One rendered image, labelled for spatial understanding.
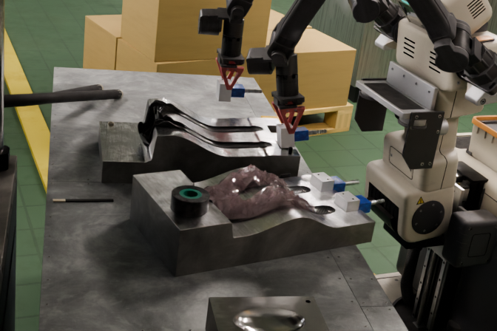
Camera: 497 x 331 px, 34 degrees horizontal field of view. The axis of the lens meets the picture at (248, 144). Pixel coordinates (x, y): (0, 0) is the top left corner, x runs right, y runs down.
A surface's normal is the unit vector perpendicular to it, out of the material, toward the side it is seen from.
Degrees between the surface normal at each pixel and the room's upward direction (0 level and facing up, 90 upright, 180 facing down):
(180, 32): 90
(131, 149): 0
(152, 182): 0
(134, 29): 90
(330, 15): 90
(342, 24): 90
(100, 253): 0
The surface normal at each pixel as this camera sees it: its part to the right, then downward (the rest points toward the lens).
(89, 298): 0.12, -0.91
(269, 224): -0.12, -0.86
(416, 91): -0.92, 0.04
